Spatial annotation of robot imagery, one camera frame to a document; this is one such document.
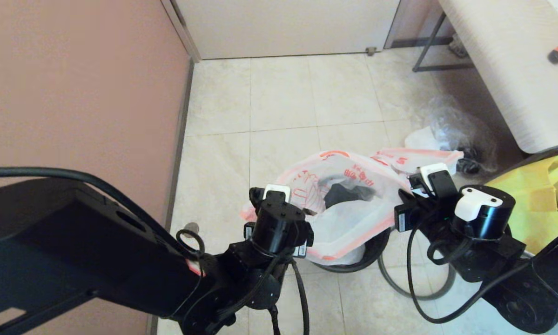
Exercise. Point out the clear crumpled plastic bag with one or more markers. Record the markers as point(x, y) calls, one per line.
point(451, 125)

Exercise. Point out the grey shoe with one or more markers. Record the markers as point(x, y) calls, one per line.
point(456, 46)

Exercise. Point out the metal door stop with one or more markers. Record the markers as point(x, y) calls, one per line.
point(371, 51)

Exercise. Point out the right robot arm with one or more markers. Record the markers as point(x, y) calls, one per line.
point(483, 214)

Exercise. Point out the wood grain table black frame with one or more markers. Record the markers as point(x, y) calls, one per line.
point(507, 70)

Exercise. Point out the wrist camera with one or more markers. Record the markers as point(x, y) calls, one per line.
point(439, 181)
point(277, 190)

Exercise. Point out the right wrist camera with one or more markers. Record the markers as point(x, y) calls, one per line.
point(439, 181)

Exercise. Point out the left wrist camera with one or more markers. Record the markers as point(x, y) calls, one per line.
point(277, 190)

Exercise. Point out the black round trash bin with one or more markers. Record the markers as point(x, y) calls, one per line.
point(372, 251)

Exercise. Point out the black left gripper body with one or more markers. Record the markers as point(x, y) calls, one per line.
point(308, 235)

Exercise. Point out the white bag with red print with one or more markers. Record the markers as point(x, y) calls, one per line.
point(348, 228)

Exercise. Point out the white door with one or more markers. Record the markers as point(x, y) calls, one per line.
point(283, 28)

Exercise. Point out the white red bag with rubbish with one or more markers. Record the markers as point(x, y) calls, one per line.
point(423, 158)

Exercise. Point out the round metal floor drain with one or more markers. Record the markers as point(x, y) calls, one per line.
point(192, 227)

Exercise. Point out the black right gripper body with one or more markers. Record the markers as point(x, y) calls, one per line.
point(416, 214)

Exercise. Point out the yellow plastic bag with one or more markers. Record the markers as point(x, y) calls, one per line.
point(539, 204)

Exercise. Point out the black tangled item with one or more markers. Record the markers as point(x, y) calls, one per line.
point(469, 164)

